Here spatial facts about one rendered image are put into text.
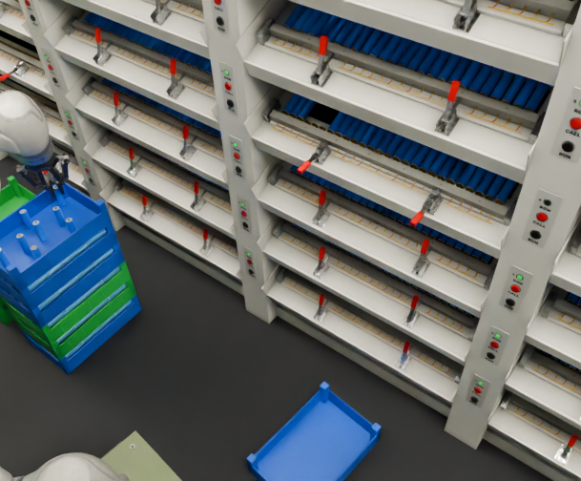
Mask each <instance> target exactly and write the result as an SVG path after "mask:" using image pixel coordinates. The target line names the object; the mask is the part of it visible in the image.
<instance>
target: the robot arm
mask: <svg viewBox="0 0 581 481"><path fill-rule="evenodd" d="M0 151H2V152H10V153H15V155H16V156H17V158H18V159H19V160H20V161H21V162H22V163H23V164H24V165H23V166H20V165H17V166H15V168H16V171H17V175H18V176H19V177H22V178H24V179H26V180H27V181H28V182H29V183H30V184H31V185H33V186H34V187H35V188H37V187H39V185H42V186H43V188H44V189H45V190H50V192H51V194H52V197H55V193H54V191H53V188H52V184H51V182H50V180H49V178H48V177H44V174H43V172H44V171H48V170H49V171H50V173H51V174H52V175H53V177H54V180H55V183H56V185H57V187H58V189H59V191H60V192H61V194H62V195H63V194H65V193H64V189H63V185H65V182H64V179H68V178H69V171H68V164H69V163H70V160H69V156H68V153H64V154H63V155H62V156H59V155H58V154H56V153H55V152H54V149H53V146H52V139H51V137H50V134H49V127H48V123H47V120H46V118H45V117H44V115H43V113H42V112H41V110H40V109H39V107H38V106H37V105H36V103H35V102H34V101H33V100H32V99H31V98H30V97H29V96H27V95H26V94H23V93H21V92H19V91H14V90H9V91H4V92H2V93H0ZM58 161H60V162H61V168H62V173H60V172H59V171H58V170H57V168H56V167H55V165H56V164H57V162H58ZM30 171H33V172H36V173H37V175H38V176H39V179H37V177H36V176H35V175H34V174H32V173H31V172H30ZM0 190H1V182H0ZM0 481H130V480H129V478H128V476H127V475H126V474H123V473H120V474H119V475H117V474H116V473H115V472H114V470H113V469H112V468H111V467H110V466H109V465H108V464H106V463H105V462H104V461H102V460H101V459H99V458H97V457H95V456H93V455H90V454H87V453H82V452H71V453H66V454H62V455H59V456H57V457H54V458H53V459H51V460H50V461H48V462H47V463H45V464H44V465H43V466H41V467H40V468H39V469H38V470H37V471H34V472H32V473H30V474H28V475H25V476H19V477H12V475H11V474H10V473H9V472H7V471H6V470H4V469H3V468H1V467H0Z"/></svg>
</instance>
